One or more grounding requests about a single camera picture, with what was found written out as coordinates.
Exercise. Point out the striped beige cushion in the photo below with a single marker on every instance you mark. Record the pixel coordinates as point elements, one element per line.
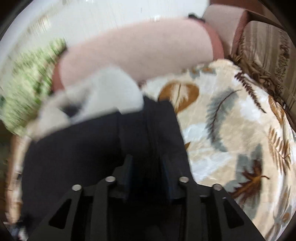
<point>266,51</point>

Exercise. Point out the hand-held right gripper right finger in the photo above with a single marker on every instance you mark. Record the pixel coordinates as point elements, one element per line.
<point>167,173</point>

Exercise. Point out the green patterned cloth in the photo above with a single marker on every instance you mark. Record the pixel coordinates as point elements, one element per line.
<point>27,83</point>

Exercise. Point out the black garment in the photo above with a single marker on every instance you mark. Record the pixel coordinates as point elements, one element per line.
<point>92,148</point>

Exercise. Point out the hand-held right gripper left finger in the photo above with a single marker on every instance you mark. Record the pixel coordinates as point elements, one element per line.
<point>128,172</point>

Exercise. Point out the person's left forearm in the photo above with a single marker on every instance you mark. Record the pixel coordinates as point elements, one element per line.
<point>143,48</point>

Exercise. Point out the leaf-print fleece blanket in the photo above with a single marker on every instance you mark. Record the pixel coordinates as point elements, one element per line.
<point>231,129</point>

